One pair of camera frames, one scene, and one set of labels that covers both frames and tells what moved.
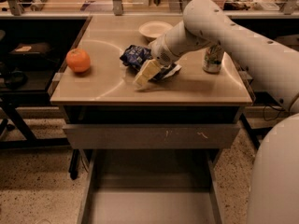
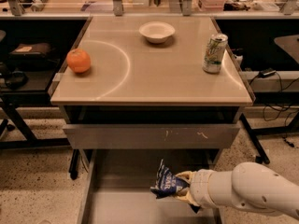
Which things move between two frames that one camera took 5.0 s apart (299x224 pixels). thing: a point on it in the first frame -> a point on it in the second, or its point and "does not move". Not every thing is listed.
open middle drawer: x=150 y=186 does not move
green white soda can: x=212 y=59 does not move
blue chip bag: x=136 y=56 -> x=165 y=183
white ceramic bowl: x=155 y=29 does not move
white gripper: x=161 y=52 -> x=199 y=187
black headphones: x=18 y=79 does not move
